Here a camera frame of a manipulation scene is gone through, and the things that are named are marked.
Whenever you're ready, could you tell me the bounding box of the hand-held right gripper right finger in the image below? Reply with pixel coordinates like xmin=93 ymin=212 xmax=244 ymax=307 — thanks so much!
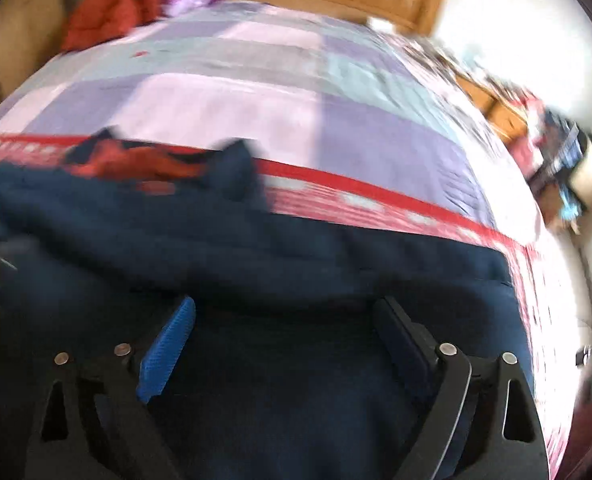
xmin=373 ymin=295 xmax=549 ymax=480

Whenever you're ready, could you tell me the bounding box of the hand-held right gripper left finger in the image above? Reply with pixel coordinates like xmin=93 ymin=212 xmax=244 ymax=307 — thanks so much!
xmin=26 ymin=295 xmax=199 ymax=480

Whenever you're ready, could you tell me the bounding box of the navy jacket with orange lining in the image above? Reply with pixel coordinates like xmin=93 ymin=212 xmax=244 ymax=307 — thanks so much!
xmin=0 ymin=127 xmax=537 ymax=480

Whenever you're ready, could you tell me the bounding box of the tan upholstered sofa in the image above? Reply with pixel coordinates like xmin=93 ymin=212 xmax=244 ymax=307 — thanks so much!
xmin=0 ymin=0 xmax=69 ymax=131

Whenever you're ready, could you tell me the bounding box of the rust red garment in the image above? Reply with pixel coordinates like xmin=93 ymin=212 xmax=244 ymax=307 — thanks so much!
xmin=60 ymin=0 xmax=177 ymax=53

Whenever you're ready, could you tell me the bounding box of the cluttered wooden nightstand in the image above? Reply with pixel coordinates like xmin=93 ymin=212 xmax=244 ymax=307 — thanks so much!
xmin=506 ymin=90 xmax=584 ymax=221

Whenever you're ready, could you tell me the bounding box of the white bin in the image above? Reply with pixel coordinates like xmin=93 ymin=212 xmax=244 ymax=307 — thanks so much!
xmin=573 ymin=130 xmax=592 ymax=206

